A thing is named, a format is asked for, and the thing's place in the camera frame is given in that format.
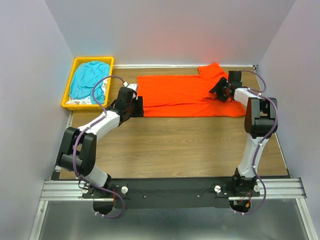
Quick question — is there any light blue t shirt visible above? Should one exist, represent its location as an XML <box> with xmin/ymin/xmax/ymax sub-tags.
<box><xmin>66</xmin><ymin>61</ymin><xmax>110</xmax><ymax>105</ymax></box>

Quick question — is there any orange t shirt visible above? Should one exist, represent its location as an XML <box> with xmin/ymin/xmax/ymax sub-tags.
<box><xmin>137</xmin><ymin>62</ymin><xmax>246</xmax><ymax>118</ymax></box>

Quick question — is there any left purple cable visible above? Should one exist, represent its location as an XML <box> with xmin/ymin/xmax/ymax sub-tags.
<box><xmin>71</xmin><ymin>75</ymin><xmax>128</xmax><ymax>219</ymax></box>

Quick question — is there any aluminium frame rail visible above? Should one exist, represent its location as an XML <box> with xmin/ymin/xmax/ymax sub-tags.
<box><xmin>30</xmin><ymin>117</ymin><xmax>317</xmax><ymax>240</ymax></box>

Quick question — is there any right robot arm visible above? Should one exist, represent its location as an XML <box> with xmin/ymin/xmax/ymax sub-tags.
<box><xmin>209</xmin><ymin>71</ymin><xmax>279</xmax><ymax>195</ymax></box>

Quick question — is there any white t shirt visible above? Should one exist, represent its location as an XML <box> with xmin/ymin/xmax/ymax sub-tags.
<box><xmin>66</xmin><ymin>76</ymin><xmax>108</xmax><ymax>105</ymax></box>

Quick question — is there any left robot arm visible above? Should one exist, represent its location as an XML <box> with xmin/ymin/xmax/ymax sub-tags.
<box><xmin>56</xmin><ymin>83</ymin><xmax>144</xmax><ymax>190</ymax></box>

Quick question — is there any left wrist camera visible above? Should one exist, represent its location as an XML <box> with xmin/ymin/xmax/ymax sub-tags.
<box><xmin>122</xmin><ymin>81</ymin><xmax>138</xmax><ymax>92</ymax></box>

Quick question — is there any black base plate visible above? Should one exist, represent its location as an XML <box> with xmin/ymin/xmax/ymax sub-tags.
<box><xmin>82</xmin><ymin>177</ymin><xmax>260</xmax><ymax>209</ymax></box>

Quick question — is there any yellow plastic bin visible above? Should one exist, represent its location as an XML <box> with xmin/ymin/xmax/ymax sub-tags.
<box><xmin>61</xmin><ymin>56</ymin><xmax>115</xmax><ymax>111</ymax></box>

